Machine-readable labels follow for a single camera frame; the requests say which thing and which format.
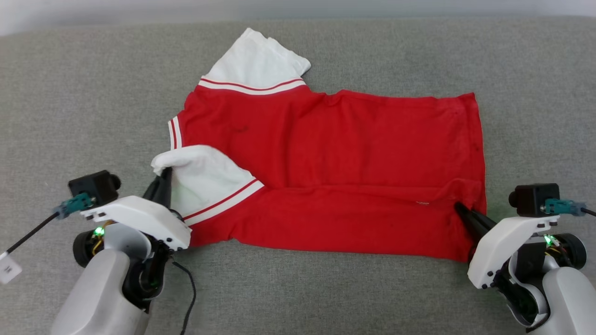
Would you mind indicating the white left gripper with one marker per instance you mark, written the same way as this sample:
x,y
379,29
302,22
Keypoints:
x,y
139,216

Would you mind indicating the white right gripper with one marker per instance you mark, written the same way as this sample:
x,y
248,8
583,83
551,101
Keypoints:
x,y
498,246

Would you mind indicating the red and white shirt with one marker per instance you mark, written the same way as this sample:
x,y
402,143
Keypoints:
x,y
335,163

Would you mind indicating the grey fabric sofa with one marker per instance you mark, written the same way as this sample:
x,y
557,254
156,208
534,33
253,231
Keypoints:
x,y
372,288

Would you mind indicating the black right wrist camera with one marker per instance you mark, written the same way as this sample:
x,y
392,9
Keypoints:
x,y
533,199

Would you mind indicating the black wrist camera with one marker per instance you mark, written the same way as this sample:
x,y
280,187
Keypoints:
x,y
533,199
93,186

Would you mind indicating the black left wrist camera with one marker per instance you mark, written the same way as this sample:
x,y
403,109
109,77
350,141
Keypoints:
x,y
93,186

